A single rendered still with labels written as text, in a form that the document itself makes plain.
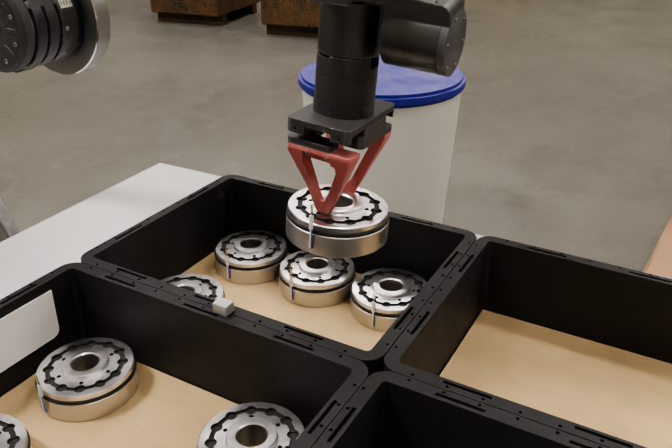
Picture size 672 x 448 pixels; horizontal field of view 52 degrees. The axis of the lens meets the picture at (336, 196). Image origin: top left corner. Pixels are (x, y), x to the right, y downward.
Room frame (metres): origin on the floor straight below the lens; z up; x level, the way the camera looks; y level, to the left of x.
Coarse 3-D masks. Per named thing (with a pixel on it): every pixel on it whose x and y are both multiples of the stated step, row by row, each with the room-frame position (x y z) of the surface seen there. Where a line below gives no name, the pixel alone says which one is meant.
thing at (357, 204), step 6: (324, 192) 0.64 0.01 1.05; (342, 192) 0.65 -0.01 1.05; (348, 192) 0.65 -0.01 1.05; (324, 198) 0.63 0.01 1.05; (342, 198) 0.64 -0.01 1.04; (348, 198) 0.64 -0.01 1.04; (354, 198) 0.63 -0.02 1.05; (360, 198) 0.63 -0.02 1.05; (354, 204) 0.62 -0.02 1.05; (360, 204) 0.62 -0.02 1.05; (336, 210) 0.61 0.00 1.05; (342, 210) 0.61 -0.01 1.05; (348, 210) 0.61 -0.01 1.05; (354, 210) 0.61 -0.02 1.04; (360, 210) 0.62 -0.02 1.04
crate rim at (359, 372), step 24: (72, 264) 0.70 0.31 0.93; (24, 288) 0.65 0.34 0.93; (120, 288) 0.66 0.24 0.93; (144, 288) 0.65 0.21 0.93; (0, 312) 0.61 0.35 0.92; (192, 312) 0.61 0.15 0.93; (264, 336) 0.56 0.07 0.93; (288, 336) 0.56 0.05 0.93; (336, 360) 0.52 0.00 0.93; (360, 384) 0.49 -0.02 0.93; (336, 408) 0.46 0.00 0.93; (312, 432) 0.43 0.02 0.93
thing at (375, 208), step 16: (304, 192) 0.65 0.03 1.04; (368, 192) 0.66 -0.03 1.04; (288, 208) 0.62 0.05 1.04; (304, 208) 0.62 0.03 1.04; (368, 208) 0.62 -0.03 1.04; (384, 208) 0.63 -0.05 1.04; (304, 224) 0.59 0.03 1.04; (320, 224) 0.58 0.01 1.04; (336, 224) 0.58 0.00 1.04; (352, 224) 0.59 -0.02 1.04; (368, 224) 0.59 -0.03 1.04
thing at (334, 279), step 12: (300, 252) 0.85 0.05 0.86; (288, 264) 0.82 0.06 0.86; (336, 264) 0.82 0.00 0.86; (348, 264) 0.82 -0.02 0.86; (288, 276) 0.78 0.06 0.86; (300, 276) 0.78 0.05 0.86; (312, 276) 0.78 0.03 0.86; (324, 276) 0.78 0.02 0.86; (336, 276) 0.79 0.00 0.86; (348, 276) 0.78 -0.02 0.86; (312, 288) 0.76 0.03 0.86; (324, 288) 0.76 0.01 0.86
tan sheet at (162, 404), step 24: (24, 384) 0.61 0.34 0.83; (144, 384) 0.61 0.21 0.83; (168, 384) 0.61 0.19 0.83; (0, 408) 0.57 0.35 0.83; (24, 408) 0.57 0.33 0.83; (120, 408) 0.57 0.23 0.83; (144, 408) 0.57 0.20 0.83; (168, 408) 0.57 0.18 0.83; (192, 408) 0.57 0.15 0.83; (216, 408) 0.57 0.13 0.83; (48, 432) 0.54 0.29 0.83; (72, 432) 0.54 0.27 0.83; (96, 432) 0.54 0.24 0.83; (120, 432) 0.54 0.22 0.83; (144, 432) 0.54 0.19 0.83; (168, 432) 0.54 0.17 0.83; (192, 432) 0.54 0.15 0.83
